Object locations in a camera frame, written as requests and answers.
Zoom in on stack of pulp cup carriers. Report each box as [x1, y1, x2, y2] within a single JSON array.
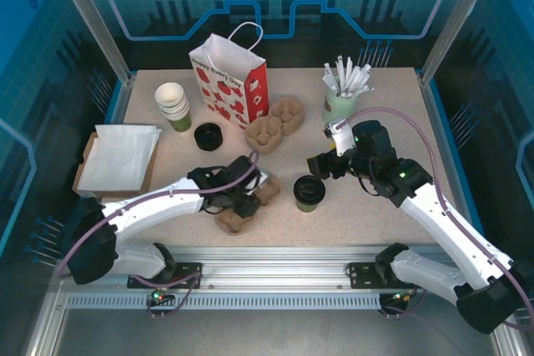
[[244, 96, 308, 158]]

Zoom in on aluminium mounting rail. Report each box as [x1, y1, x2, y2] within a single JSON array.
[[53, 245, 500, 295]]

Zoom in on stack of black lids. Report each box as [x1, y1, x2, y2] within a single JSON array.
[[194, 122, 224, 152]]

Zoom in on stack of paper cups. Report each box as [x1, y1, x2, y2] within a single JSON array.
[[154, 83, 193, 133]]

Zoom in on small connector with green light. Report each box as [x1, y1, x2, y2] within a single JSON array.
[[390, 288, 420, 305], [149, 287, 174, 306]]

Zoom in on brown pulp cup carrier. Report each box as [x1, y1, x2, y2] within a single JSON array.
[[214, 175, 281, 235]]

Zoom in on aluminium frame post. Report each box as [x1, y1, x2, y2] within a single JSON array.
[[419, 0, 497, 86], [46, 0, 137, 87]]

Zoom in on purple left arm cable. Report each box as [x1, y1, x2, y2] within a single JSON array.
[[56, 149, 260, 320]]

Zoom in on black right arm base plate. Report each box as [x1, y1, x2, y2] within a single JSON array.
[[348, 262, 426, 290]]

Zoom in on black plastic cup lid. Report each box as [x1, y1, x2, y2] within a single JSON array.
[[293, 175, 326, 207]]

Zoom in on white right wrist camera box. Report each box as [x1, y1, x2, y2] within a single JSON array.
[[324, 119, 359, 157]]

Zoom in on pale green holder cup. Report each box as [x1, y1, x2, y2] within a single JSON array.
[[321, 88, 360, 124]]

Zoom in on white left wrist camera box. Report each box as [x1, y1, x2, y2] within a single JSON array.
[[245, 166, 271, 197]]

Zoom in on slotted metal cable duct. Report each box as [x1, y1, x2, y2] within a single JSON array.
[[65, 293, 383, 311]]

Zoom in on stack of white napkins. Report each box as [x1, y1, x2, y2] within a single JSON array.
[[78, 123, 163, 193]]

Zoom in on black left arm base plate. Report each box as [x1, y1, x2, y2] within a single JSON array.
[[127, 262, 204, 290]]

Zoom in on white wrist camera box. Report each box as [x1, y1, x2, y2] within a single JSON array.
[[324, 119, 359, 157], [245, 166, 271, 197]]

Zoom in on white red printed paper bag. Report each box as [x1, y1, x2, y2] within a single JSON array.
[[188, 22, 269, 132]]

